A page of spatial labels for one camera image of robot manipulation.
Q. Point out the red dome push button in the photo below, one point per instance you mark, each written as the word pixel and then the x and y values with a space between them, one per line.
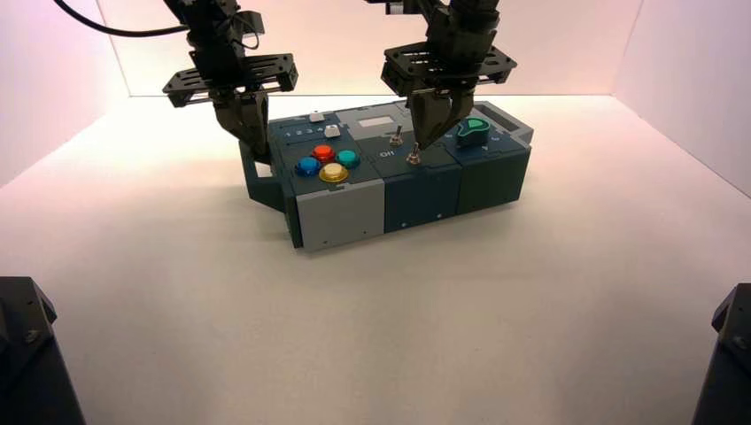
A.
pixel 323 153

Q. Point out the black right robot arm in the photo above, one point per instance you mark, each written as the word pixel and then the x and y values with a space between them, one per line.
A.
pixel 463 14

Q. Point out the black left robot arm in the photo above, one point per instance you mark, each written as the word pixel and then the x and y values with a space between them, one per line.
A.
pixel 205 23

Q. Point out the yellow dome push button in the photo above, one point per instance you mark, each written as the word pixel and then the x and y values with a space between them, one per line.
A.
pixel 334 172

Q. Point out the metal toggle switch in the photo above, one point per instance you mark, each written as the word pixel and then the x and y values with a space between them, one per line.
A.
pixel 413 156
pixel 396 137

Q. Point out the blue grey control box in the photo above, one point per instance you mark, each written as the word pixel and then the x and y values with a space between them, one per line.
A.
pixel 340 217

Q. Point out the green rotary selector knob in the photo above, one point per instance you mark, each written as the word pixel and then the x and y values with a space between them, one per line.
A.
pixel 472 132

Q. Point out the blue dome push button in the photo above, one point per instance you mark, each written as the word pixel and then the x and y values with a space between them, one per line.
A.
pixel 308 166

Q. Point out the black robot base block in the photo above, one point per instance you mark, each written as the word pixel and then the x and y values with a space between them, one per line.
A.
pixel 727 363
pixel 29 363

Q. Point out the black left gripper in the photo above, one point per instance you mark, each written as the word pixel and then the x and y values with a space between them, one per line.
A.
pixel 229 73

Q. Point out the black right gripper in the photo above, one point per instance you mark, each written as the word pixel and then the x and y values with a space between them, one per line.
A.
pixel 446 61

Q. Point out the white slider with up arrow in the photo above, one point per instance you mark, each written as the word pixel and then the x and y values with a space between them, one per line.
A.
pixel 332 131

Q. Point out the teal dome push button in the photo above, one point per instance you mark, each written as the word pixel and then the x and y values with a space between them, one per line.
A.
pixel 347 158

